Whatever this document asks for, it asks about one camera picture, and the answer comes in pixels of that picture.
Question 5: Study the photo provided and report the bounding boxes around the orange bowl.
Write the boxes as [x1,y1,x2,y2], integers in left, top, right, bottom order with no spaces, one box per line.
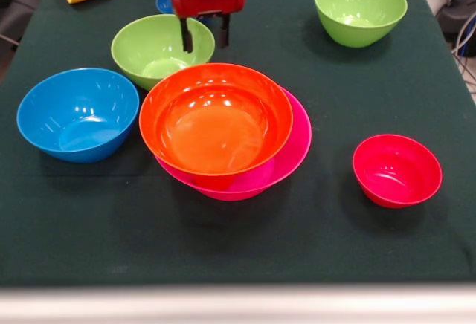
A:
[138,62,295,177]

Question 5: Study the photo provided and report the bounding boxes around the dark green tablecloth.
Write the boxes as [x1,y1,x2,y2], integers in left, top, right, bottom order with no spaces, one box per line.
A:
[0,0,476,288]

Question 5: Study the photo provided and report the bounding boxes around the dark blue bowl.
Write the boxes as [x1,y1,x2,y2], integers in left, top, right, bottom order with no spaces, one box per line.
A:
[155,0,213,27]

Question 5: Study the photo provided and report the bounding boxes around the large pink bowl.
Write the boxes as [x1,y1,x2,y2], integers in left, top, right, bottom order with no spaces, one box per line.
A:
[154,85,313,202]

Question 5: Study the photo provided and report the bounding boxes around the tangle of cables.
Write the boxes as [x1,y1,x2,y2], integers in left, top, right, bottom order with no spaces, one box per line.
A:
[451,15,476,97]

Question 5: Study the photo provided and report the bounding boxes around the small crimson bowl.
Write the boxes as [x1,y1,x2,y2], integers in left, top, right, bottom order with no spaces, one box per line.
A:
[352,134,443,210]

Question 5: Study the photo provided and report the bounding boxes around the light blue bowl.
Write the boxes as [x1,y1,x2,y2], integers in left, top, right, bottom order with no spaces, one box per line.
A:
[16,67,141,164]

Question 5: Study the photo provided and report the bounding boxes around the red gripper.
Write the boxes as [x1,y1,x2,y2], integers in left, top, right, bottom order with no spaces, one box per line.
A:
[167,0,247,54]

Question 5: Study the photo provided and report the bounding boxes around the green bowl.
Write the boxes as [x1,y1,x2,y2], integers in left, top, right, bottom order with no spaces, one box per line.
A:
[110,13,216,92]
[313,0,409,49]

